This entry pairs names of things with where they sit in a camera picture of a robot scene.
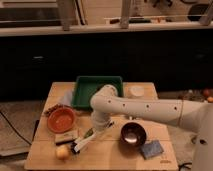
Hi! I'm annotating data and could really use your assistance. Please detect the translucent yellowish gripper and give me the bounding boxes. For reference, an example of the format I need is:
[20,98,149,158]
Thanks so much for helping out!
[92,121,114,134]

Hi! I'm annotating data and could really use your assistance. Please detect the white dish brush black head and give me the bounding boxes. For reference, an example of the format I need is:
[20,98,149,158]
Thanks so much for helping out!
[71,133,96,154]

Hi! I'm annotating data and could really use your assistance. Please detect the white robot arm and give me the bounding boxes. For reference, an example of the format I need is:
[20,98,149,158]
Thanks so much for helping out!
[90,85,213,171]

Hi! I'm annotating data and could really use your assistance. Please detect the dark purple metal bowl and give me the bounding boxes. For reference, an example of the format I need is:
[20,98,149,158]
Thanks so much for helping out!
[121,122,147,147]

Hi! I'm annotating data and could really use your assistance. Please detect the red bowl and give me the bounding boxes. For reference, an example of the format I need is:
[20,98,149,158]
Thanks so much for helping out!
[47,107,76,133]

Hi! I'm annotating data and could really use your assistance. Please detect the green cucumber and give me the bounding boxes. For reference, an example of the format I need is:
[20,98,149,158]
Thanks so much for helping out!
[84,128,93,138]

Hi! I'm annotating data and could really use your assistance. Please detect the brown wooden block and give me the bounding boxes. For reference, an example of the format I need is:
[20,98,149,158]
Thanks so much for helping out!
[55,130,78,144]

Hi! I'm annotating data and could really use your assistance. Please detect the green plastic tray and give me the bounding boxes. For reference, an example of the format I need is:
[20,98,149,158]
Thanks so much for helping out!
[71,76,124,110]

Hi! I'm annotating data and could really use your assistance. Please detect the yellow onion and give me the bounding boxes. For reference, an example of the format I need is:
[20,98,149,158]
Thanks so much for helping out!
[56,145,69,160]

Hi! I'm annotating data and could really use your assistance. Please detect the white plastic cup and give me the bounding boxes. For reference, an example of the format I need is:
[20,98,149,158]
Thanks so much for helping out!
[129,86,144,98]

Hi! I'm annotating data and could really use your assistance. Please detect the blue sponge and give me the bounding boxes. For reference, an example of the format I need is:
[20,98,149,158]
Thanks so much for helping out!
[140,140,164,160]

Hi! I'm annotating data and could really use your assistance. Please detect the spice bottles on floor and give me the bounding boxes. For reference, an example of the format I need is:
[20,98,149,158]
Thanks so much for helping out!
[180,89,213,103]

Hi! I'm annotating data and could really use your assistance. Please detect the brown chain of nuts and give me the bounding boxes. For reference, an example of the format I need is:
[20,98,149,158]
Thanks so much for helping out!
[44,103,71,117]

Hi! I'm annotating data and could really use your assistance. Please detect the black cable on floor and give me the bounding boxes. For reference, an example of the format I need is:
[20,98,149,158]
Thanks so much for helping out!
[0,111,33,146]

